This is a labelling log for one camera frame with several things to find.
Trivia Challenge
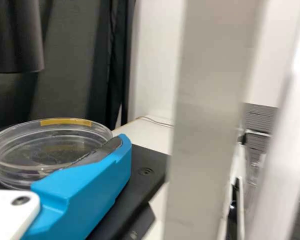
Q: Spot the cream microscope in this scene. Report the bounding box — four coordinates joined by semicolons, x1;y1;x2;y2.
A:
0;0;246;240

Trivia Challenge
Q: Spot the petri dish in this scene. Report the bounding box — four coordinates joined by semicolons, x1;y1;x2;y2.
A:
0;117;113;191

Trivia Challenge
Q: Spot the black platform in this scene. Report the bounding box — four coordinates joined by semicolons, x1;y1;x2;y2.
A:
243;102;278;181

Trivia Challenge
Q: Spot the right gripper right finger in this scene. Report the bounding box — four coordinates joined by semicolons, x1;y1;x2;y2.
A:
22;133;133;240

